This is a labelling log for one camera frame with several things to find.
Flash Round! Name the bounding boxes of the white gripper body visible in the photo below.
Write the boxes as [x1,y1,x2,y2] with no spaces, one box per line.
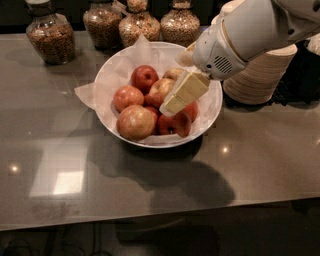
[193,20,248,80]

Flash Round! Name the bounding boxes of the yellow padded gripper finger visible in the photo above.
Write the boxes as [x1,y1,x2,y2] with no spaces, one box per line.
[160,70,210,117]

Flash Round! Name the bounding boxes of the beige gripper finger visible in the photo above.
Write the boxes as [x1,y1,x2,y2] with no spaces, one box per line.
[175,42,196,67]

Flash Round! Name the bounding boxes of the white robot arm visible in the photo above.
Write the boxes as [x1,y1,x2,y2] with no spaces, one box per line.
[160,0,320,116]

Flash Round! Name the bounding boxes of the yellow-green back right apple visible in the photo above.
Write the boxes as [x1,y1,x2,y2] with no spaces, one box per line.
[163,68,184,81]

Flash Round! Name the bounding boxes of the red right apple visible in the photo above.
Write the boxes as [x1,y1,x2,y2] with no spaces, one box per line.
[184,102,198,122]

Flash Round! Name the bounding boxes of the small red hidden apple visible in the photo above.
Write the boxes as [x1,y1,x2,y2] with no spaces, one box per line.
[144,95,160,135]

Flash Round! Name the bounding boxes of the dark red front apple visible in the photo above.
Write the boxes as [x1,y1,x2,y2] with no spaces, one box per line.
[157,111,192,138]

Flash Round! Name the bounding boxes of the dark red apple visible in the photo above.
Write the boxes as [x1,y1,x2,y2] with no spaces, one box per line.
[157,111,192,138]
[131,65,159,94]

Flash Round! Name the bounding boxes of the dark red back apple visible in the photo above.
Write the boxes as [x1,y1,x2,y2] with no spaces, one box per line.
[131,65,159,94]

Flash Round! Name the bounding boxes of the red-yellow left apple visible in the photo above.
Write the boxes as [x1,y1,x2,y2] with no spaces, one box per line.
[113,85,144,113]

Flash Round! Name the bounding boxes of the large yellow-red front apple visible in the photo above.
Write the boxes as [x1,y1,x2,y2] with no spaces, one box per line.
[116,105,155,141]

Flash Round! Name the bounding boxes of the white bowl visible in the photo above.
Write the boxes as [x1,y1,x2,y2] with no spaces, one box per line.
[93,41,224,149]

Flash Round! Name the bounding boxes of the back stack paper bowls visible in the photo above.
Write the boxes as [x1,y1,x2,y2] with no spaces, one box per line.
[211,0,245,25]

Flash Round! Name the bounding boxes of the stack paper bowls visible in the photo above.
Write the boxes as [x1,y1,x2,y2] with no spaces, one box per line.
[223,44,297,105]
[211,0,245,25]

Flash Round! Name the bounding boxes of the glass cereal jar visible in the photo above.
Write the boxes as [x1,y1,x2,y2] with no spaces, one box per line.
[25,0,75,65]
[160,0,200,47]
[83,0,122,49]
[119,0,160,47]

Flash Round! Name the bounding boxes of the front stack paper bowls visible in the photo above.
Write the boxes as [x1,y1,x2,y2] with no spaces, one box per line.
[223,44,297,105]

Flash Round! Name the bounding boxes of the white paper liner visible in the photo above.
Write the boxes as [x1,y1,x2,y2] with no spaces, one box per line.
[73,34,220,146]

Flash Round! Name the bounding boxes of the leftmost glass cereal jar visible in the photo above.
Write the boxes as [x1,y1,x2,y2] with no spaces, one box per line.
[25,0,75,65]

